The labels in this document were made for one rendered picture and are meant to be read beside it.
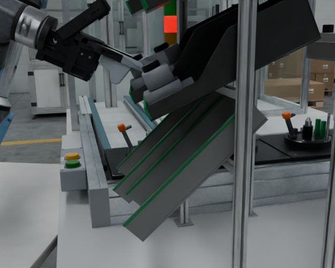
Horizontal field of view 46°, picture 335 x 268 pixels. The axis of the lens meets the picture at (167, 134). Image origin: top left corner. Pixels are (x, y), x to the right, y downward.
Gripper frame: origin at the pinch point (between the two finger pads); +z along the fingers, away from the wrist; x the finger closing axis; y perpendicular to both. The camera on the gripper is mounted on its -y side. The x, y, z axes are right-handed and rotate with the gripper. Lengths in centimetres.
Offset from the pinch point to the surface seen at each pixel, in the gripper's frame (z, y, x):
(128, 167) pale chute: 6.3, 22.7, -3.3
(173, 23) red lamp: 5.3, -11.8, -43.5
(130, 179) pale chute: 6.2, 20.7, 9.3
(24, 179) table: -19, 52, -40
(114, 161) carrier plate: 4.1, 29.3, -21.9
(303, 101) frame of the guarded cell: 92, -7, -123
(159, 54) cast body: 2.0, -3.6, 6.6
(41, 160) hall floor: -46, 161, -320
